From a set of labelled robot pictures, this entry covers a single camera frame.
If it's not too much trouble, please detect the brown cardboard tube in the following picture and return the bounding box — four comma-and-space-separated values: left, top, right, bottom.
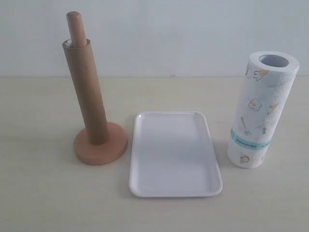
62, 39, 109, 145

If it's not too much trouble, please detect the printed white paper towel roll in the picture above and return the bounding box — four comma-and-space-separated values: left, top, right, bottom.
227, 51, 299, 169

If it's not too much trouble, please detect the wooden paper towel holder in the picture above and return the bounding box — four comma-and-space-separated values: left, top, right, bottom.
66, 11, 128, 165

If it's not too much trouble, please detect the white rectangular plastic tray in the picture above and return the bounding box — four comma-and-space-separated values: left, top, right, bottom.
129, 111, 223, 198

